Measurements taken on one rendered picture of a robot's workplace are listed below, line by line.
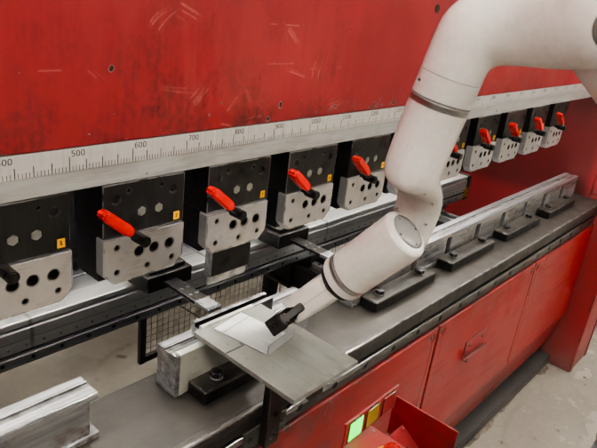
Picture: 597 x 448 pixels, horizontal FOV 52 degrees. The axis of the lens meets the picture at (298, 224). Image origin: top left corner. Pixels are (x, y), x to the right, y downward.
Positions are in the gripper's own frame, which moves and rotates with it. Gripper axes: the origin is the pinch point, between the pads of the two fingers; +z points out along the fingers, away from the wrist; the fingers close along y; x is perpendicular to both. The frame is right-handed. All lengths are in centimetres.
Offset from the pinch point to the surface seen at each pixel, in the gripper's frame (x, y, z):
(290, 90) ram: -33.2, -9.6, -24.0
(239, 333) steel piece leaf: -2.7, 2.2, 10.0
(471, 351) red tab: 44, -99, 29
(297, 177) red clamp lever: -20.2, -8.7, -14.7
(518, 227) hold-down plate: 21, -135, 3
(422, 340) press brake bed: 26, -61, 18
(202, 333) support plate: -6.6, 6.8, 13.5
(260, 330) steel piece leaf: -0.9, -1.7, 8.5
